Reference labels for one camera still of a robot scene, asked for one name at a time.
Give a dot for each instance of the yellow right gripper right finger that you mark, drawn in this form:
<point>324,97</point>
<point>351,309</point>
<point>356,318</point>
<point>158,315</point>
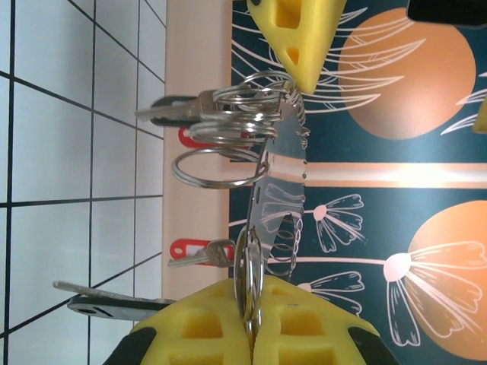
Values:
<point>323,342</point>

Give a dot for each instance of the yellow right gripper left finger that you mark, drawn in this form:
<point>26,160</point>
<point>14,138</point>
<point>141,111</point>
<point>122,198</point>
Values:
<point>171,353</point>

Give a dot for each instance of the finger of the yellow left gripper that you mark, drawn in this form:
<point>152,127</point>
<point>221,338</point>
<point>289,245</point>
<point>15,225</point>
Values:
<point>316,30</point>
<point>482,118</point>

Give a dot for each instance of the black head key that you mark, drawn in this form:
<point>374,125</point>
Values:
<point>114,310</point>
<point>161,102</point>

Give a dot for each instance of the red plastic key tag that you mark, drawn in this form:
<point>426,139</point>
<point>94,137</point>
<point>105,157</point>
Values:
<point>184,138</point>
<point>176,251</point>

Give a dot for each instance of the silver key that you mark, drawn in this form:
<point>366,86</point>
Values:
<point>217,252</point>
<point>182,112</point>

